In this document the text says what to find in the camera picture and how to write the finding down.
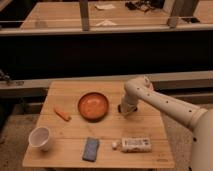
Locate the folded white paper plane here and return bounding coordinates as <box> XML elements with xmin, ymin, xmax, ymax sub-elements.
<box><xmin>95</xmin><ymin>19</ymin><xmax>117</xmax><ymax>27</ymax></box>

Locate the white patterned box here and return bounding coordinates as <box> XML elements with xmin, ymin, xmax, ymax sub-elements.
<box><xmin>121</xmin><ymin>138</ymin><xmax>152</xmax><ymax>152</ymax></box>

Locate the orange carrot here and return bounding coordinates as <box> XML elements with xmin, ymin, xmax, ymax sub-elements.
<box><xmin>53</xmin><ymin>107</ymin><xmax>71</xmax><ymax>122</ymax></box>

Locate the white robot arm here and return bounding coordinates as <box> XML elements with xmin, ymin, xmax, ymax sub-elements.
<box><xmin>120</xmin><ymin>76</ymin><xmax>213</xmax><ymax>171</ymax></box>

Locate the black cable bundle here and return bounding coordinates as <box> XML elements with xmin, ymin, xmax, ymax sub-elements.
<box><xmin>124</xmin><ymin>0</ymin><xmax>165</xmax><ymax>13</ymax></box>

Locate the orange round bowl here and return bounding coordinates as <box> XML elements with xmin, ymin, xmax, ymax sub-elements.
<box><xmin>78</xmin><ymin>92</ymin><xmax>109</xmax><ymax>121</ymax></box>

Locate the black flat device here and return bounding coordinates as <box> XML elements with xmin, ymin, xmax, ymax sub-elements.
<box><xmin>181</xmin><ymin>17</ymin><xmax>200</xmax><ymax>23</ymax></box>

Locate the small white ball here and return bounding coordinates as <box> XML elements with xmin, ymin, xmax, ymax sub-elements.
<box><xmin>112</xmin><ymin>142</ymin><xmax>118</xmax><ymax>149</ymax></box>

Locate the white paper sheet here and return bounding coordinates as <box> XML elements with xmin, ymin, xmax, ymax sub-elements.
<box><xmin>95</xmin><ymin>4</ymin><xmax>116</xmax><ymax>10</ymax></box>

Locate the grey metal post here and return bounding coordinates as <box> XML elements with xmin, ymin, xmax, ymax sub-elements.
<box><xmin>167</xmin><ymin>0</ymin><xmax>185</xmax><ymax>28</ymax></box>
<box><xmin>79</xmin><ymin>0</ymin><xmax>90</xmax><ymax>31</ymax></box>

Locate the black eraser block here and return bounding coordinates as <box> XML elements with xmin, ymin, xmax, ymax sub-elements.
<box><xmin>118</xmin><ymin>104</ymin><xmax>137</xmax><ymax>114</ymax></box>

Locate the blue sponge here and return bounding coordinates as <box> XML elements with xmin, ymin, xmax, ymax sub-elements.
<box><xmin>82</xmin><ymin>137</ymin><xmax>100</xmax><ymax>162</ymax></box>

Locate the grey metal post right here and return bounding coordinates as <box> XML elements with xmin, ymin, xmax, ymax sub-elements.
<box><xmin>167</xmin><ymin>0</ymin><xmax>185</xmax><ymax>28</ymax></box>

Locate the white paper cup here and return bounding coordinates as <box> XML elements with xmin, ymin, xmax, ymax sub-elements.
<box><xmin>28</xmin><ymin>126</ymin><xmax>53</xmax><ymax>151</ymax></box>

